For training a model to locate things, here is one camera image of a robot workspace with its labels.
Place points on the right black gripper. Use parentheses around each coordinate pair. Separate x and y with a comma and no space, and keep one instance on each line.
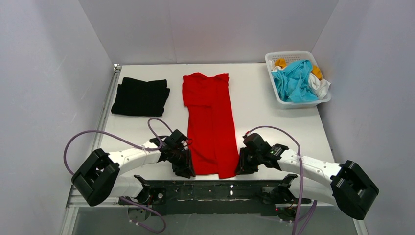
(245,158)

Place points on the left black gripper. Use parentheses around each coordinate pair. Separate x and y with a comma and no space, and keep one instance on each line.
(183,160)

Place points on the red t-shirt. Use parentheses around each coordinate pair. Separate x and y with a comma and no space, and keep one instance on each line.
(210,124)

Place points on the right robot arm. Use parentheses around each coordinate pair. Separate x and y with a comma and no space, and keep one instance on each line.
(345,185)

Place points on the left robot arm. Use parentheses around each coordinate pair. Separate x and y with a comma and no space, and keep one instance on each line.
(103,175)

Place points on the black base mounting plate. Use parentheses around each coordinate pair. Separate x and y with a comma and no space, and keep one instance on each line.
(217,197)

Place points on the folded black t-shirt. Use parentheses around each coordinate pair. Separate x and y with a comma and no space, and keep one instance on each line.
(138,98)

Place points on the light blue t-shirt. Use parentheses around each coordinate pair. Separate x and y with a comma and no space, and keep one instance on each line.
(292,82)

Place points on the white t-shirt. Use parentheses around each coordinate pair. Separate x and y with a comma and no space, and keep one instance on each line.
(319,87)

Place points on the orange t-shirt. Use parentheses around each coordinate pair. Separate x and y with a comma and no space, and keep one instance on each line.
(280,62)

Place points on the aluminium frame rail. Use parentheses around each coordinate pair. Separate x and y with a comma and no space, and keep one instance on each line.
(253,104)

